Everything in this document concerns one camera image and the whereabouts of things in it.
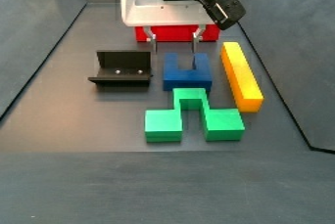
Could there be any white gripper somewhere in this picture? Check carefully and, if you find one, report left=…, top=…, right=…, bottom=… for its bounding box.
left=120, top=0, right=234, bottom=70

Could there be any blue U-shaped block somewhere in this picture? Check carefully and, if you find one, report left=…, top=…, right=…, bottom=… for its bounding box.
left=162, top=53, right=211, bottom=92

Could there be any black angle fixture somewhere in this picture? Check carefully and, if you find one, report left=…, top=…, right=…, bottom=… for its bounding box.
left=87, top=50, right=151, bottom=85

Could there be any red puzzle base block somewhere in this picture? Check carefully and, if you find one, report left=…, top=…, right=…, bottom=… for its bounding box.
left=135, top=24, right=219, bottom=42

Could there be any yellow long bar block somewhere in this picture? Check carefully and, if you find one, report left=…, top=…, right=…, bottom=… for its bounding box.
left=221, top=42, right=264, bottom=112

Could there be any green zigzag block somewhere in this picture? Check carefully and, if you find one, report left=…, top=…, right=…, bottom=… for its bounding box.
left=143, top=88, right=245, bottom=143

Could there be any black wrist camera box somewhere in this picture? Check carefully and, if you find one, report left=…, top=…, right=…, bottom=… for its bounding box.
left=203, top=0, right=246, bottom=30

